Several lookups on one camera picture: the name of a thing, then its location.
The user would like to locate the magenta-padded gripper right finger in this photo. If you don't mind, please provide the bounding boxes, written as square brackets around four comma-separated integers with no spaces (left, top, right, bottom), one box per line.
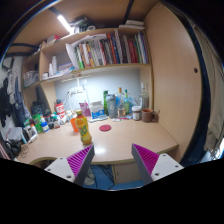
[131,143,185,186]

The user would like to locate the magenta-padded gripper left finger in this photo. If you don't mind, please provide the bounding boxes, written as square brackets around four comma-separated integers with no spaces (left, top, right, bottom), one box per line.
[44,144,96,187]

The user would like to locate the yellow-labelled tea drink bottle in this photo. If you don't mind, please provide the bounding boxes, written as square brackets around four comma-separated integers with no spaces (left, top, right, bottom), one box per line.
[74,109,93,145]

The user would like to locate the orange plastic cup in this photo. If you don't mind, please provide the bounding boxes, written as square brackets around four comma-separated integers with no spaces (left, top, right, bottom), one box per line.
[69,117,80,133]

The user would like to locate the small white blue-labelled bottle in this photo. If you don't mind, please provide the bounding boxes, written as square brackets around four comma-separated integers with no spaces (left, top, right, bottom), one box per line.
[39,116,50,133]

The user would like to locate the small green bottle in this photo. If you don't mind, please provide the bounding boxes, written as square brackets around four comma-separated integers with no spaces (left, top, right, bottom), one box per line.
[32,113,44,133]

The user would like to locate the brown mug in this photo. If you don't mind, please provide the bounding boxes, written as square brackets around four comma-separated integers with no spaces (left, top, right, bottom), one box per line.
[141,108,158,123]

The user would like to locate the flat round red coaster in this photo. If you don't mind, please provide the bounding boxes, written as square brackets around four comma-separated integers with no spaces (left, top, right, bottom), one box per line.
[98,124,112,132]

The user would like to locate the white-lidded brown jar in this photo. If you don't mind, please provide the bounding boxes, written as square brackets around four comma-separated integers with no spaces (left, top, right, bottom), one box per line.
[131,105,142,121]

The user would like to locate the red and white canister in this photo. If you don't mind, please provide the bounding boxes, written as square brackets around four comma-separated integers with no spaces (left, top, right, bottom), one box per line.
[54,98,66,118]

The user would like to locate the magenta carton box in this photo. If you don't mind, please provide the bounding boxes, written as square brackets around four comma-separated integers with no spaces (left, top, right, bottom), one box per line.
[78,101,92,118]

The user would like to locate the blue and white tissue box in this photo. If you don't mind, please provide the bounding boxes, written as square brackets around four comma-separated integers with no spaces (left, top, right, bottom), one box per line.
[89,100,108,121]

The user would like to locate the tall clear glass bottle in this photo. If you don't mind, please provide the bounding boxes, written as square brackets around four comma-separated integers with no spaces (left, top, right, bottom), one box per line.
[139,82,150,110]

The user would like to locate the clear bottle with green cap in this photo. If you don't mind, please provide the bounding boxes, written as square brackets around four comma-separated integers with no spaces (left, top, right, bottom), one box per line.
[123,89,131,115]

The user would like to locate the clear bottle with yellow cap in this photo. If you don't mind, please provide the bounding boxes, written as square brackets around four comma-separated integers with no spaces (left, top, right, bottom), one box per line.
[117,87,127,118]

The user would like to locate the grey shaker bottle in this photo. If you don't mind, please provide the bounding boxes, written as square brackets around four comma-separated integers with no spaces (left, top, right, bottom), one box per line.
[105,93,118,119]

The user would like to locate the white power strip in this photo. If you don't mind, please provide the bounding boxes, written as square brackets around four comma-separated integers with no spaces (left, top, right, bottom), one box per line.
[68,86,84,95]

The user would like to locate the green plastic bottle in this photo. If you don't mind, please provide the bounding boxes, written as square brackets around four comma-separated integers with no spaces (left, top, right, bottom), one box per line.
[102,90,110,116]

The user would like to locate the dark hanging clothes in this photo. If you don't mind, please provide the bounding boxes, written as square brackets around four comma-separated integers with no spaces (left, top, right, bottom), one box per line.
[0,74,32,128]

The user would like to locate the white LED light bar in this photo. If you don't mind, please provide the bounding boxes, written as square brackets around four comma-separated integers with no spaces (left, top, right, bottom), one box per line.
[61,73,93,83]

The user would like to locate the wooden shelf unit with books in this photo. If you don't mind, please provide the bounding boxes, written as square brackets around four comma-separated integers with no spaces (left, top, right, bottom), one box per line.
[21,19,155,103]

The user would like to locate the photo frame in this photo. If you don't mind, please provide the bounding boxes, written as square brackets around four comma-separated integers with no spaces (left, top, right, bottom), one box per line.
[23,124,39,143]

